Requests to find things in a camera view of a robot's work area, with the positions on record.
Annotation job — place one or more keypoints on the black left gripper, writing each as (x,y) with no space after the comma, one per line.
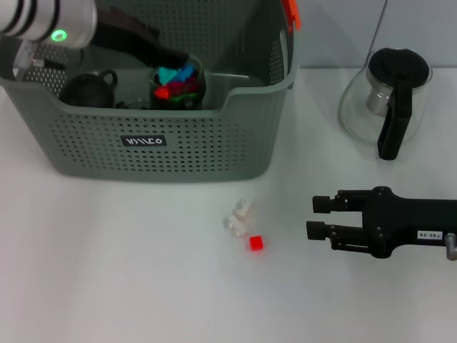
(128,35)

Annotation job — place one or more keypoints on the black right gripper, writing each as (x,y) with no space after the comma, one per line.
(400,221)

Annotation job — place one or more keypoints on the blue square plate brick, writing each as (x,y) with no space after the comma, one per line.
(187,71)

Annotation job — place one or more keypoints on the teal square plate brick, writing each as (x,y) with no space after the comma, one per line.
(168,75)

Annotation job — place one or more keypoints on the dark red long brick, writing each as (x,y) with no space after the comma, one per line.
(184,86)

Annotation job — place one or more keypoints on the bright red sloped brick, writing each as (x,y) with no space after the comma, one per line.
(162,93)

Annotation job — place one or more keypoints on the glass teacup black holder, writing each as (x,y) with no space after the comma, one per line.
(157,103)
(134,106)

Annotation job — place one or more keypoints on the small red square brick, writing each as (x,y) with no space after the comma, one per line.
(256,243)

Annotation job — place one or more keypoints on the white toy brick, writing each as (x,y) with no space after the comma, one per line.
(235,227)
(244,207)

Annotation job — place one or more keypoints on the grey perforated storage bin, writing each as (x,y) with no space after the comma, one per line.
(178,157)

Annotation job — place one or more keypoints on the dark brown clay teapot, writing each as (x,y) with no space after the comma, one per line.
(85,92)

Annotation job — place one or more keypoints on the glass pitcher black lid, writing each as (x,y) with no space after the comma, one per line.
(392,132)

